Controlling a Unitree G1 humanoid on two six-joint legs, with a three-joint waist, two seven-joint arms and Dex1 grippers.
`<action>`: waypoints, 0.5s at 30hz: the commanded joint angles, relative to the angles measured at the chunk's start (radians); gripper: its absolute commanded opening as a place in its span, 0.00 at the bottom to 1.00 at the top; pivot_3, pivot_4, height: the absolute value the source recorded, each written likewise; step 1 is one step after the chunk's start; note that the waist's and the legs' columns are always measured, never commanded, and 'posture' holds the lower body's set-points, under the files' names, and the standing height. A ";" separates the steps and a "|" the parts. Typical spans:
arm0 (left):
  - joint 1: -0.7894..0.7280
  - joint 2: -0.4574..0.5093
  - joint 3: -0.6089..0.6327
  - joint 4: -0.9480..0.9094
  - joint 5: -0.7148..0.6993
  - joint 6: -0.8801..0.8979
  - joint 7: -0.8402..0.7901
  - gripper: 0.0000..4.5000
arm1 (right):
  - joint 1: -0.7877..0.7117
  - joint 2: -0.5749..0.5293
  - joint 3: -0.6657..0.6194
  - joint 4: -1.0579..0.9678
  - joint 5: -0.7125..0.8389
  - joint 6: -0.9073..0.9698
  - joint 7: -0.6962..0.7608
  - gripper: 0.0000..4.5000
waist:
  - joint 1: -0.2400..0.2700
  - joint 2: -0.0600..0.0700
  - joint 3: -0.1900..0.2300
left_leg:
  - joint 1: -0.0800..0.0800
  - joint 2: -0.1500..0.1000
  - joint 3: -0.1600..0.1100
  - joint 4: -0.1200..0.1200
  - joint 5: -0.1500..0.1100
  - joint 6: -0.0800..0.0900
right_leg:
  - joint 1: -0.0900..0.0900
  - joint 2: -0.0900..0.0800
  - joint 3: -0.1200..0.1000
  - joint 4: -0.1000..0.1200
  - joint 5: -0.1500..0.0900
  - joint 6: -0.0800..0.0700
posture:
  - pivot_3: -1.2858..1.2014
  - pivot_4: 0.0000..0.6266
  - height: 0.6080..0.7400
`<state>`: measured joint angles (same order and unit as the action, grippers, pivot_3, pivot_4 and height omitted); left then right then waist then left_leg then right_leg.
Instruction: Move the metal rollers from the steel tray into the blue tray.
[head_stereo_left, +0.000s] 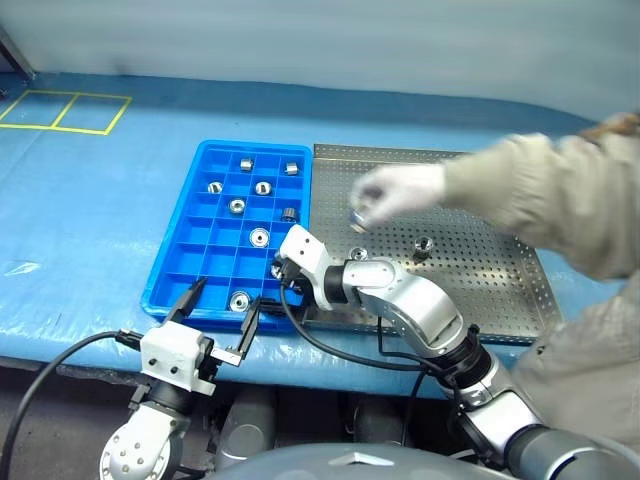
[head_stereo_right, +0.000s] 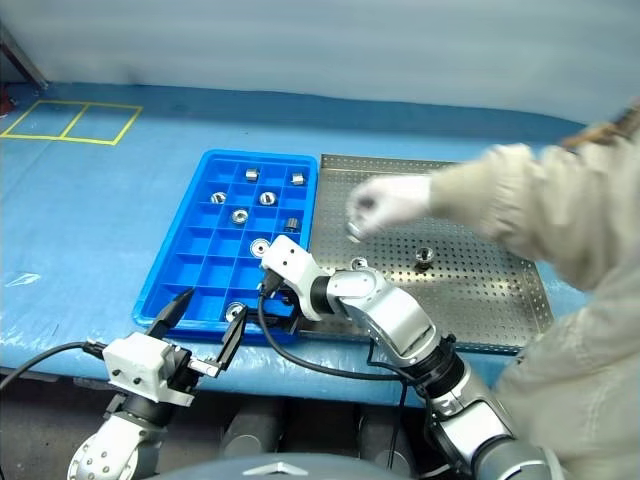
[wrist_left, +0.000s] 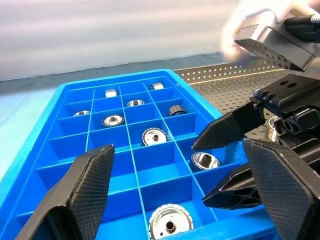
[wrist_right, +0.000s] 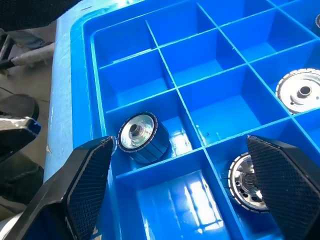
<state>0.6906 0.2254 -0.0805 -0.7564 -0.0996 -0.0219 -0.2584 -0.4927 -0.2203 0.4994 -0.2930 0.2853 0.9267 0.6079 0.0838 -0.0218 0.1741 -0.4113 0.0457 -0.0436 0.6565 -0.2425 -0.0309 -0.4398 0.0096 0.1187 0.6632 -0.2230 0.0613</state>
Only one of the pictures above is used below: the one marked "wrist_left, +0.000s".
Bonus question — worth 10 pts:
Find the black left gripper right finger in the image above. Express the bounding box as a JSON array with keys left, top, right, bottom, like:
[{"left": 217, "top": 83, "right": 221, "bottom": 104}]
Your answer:
[{"left": 243, "top": 139, "right": 320, "bottom": 240}]

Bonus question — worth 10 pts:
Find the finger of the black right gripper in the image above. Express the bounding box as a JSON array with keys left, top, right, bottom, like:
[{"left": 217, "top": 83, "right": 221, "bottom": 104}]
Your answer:
[
  {"left": 201, "top": 165, "right": 262, "bottom": 210},
  {"left": 191, "top": 101, "right": 266, "bottom": 152}
]

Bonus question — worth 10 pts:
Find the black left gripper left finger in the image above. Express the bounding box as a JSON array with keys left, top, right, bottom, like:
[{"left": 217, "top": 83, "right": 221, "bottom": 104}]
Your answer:
[{"left": 14, "top": 143, "right": 116, "bottom": 240}]

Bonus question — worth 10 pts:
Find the shiny metal cup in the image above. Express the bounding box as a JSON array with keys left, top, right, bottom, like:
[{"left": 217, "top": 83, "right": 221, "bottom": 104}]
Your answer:
[{"left": 190, "top": 151, "right": 222, "bottom": 174}]

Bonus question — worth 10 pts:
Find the perforated steel tray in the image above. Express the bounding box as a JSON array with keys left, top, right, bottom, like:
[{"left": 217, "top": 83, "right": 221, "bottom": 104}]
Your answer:
[{"left": 174, "top": 61, "right": 320, "bottom": 142}]

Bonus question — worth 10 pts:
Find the blue plastic compartment tray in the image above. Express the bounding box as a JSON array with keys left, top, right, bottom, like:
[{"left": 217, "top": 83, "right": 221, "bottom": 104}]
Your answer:
[{"left": 0, "top": 68, "right": 283, "bottom": 240}]

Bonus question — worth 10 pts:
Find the pale person hand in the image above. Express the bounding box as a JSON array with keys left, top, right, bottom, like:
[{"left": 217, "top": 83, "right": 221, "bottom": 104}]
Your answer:
[{"left": 221, "top": 0, "right": 320, "bottom": 60}]

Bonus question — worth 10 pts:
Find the perforated grey metal box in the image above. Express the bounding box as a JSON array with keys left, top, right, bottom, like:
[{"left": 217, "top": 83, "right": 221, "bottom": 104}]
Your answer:
[{"left": 233, "top": 23, "right": 316, "bottom": 73}]

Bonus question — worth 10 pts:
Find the black knurled handle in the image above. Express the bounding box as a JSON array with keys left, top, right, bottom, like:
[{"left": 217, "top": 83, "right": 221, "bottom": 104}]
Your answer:
[{"left": 284, "top": 14, "right": 320, "bottom": 43}]

